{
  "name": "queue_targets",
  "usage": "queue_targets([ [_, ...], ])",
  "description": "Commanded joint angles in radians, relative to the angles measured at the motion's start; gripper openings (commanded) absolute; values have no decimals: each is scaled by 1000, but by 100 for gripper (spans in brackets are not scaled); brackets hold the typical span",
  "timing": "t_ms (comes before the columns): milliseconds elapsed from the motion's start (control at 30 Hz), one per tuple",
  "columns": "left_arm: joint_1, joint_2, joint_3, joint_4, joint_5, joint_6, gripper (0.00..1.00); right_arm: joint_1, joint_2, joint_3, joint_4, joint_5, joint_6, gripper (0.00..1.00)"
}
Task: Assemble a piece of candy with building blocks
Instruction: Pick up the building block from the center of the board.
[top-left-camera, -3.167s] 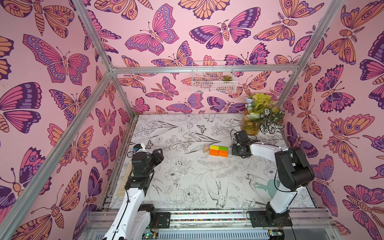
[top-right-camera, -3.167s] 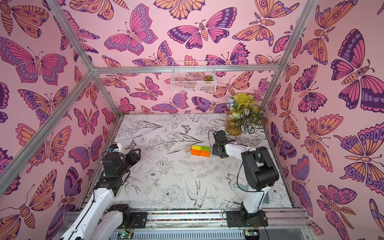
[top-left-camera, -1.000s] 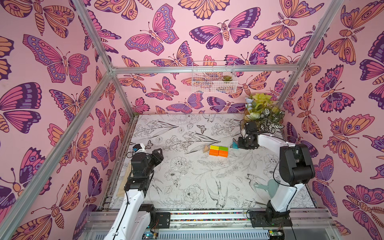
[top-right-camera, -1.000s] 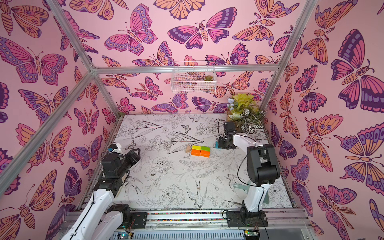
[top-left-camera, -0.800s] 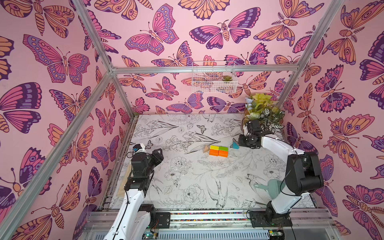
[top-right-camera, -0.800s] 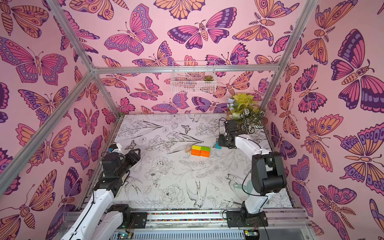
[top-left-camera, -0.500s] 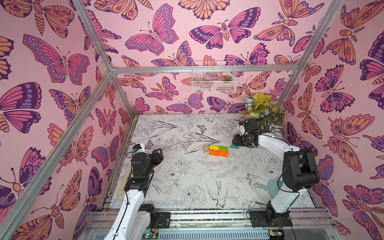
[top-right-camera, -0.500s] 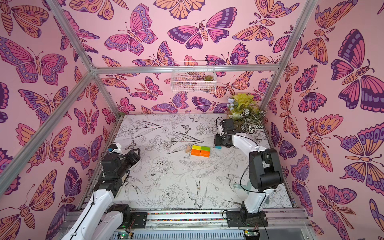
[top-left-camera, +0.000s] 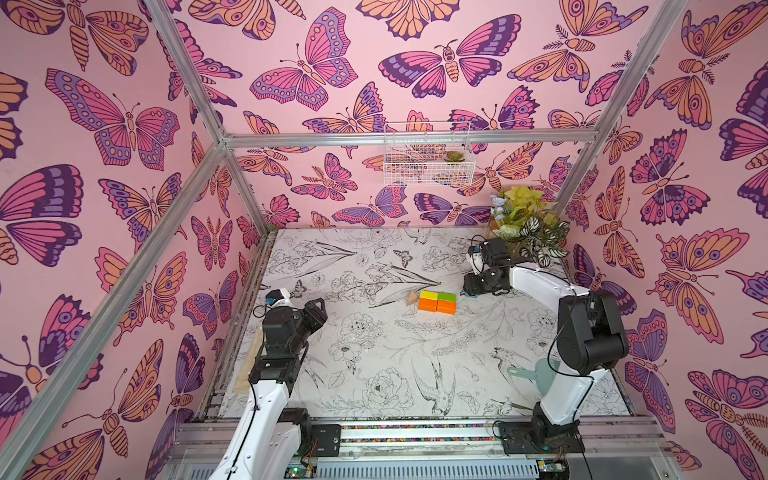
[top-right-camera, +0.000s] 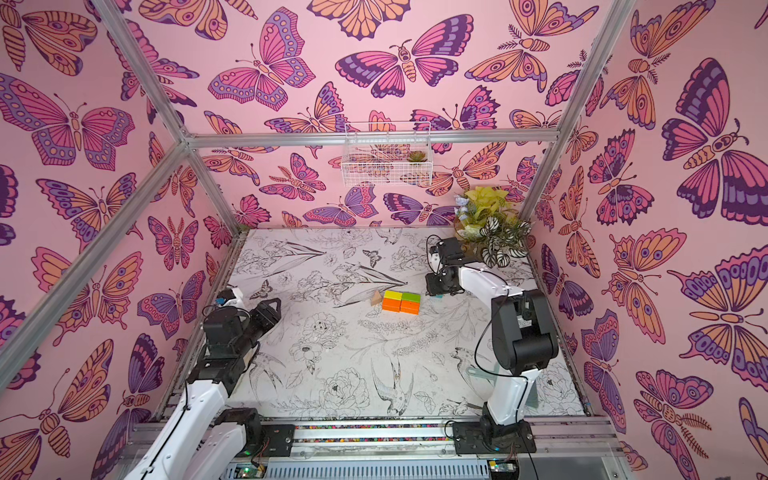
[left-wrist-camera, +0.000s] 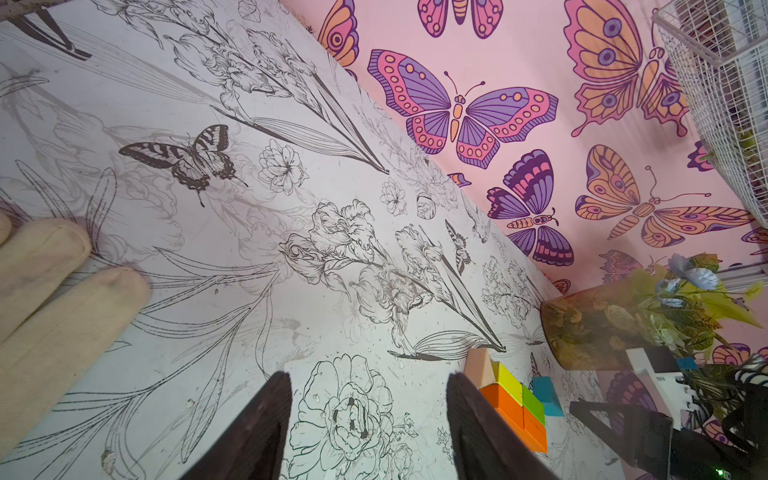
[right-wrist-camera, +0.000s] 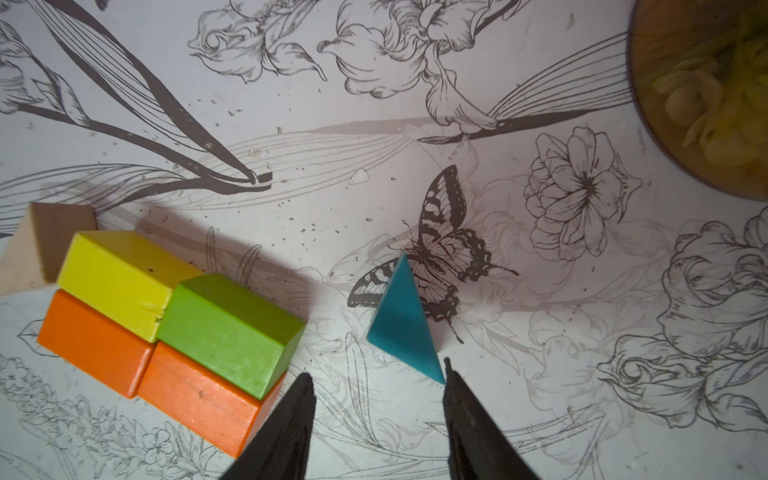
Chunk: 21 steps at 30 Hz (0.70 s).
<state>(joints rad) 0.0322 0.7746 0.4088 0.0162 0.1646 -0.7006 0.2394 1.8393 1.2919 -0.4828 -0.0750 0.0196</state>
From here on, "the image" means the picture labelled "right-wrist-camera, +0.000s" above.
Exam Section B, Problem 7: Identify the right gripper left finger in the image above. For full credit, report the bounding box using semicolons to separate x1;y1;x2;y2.
221;372;317;480

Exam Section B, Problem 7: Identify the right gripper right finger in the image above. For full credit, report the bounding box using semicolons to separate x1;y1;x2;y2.
443;357;539;480

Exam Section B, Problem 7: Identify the green rectangular block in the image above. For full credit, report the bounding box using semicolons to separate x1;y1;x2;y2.
157;273;305;400

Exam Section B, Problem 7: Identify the amber glass vase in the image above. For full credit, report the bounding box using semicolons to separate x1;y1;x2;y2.
627;1;767;201

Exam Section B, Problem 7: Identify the teal triangle block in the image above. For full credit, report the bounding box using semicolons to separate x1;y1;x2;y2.
367;255;445;384

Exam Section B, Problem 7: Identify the yellow block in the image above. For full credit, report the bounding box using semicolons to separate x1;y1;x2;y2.
57;230;203;343

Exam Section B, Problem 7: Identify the natural wood triangle block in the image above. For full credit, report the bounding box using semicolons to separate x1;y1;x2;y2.
1;202;97;296

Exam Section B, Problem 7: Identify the orange long rectangular block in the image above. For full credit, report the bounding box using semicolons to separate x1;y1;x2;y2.
138;342;283;458

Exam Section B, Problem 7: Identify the orange small block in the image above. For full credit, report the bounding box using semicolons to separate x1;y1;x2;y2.
38;289;154;399

